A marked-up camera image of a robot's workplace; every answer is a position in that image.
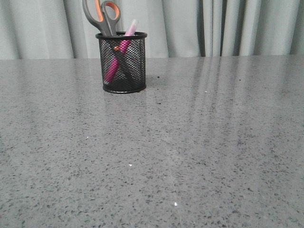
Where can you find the pink highlighter pen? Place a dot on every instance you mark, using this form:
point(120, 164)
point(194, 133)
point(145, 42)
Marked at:
point(120, 49)

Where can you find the grey curtain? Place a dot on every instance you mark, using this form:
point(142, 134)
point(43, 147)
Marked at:
point(44, 29)

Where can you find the black mesh pen holder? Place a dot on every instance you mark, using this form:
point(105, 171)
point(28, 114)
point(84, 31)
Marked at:
point(130, 76)

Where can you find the grey orange scissors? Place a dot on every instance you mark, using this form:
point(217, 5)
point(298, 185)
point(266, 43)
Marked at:
point(105, 24)

